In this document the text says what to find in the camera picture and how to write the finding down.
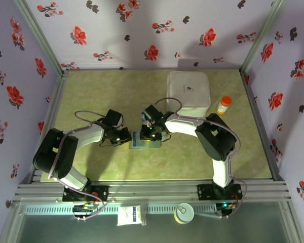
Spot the white square container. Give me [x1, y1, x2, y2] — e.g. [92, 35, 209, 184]
[166, 71, 211, 117]

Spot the blue plastic card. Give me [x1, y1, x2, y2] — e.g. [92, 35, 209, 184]
[131, 131, 141, 148]

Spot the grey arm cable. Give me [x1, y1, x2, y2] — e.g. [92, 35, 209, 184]
[154, 97, 248, 219]
[47, 110, 109, 221]

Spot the grey slotted cable duct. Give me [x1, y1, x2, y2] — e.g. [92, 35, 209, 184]
[24, 204, 218, 216]

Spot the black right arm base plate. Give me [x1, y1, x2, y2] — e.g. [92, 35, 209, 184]
[197, 184, 243, 202]

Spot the tin can with pull tab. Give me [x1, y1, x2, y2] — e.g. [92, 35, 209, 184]
[173, 202, 195, 225]

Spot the aluminium corner post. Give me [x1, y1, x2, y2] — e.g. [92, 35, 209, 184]
[14, 0, 69, 76]
[239, 0, 284, 74]

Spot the orange pill bottle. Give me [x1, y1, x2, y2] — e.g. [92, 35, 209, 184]
[216, 95, 233, 116]

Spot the aluminium side rail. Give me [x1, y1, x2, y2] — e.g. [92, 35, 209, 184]
[239, 69, 286, 182]
[27, 70, 69, 184]

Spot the white paper packet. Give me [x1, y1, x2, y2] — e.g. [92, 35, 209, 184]
[116, 205, 142, 227]

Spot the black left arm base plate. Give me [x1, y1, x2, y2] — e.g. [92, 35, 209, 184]
[62, 185, 109, 203]

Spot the grey-green card holder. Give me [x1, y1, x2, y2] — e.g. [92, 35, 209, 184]
[128, 130, 163, 150]

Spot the wide aluminium base rail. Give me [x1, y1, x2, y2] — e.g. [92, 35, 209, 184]
[12, 179, 292, 203]

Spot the grey right arm cable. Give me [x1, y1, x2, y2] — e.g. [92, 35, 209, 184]
[154, 97, 248, 219]

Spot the grey left arm cable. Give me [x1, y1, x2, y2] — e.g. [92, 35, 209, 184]
[47, 110, 109, 221]

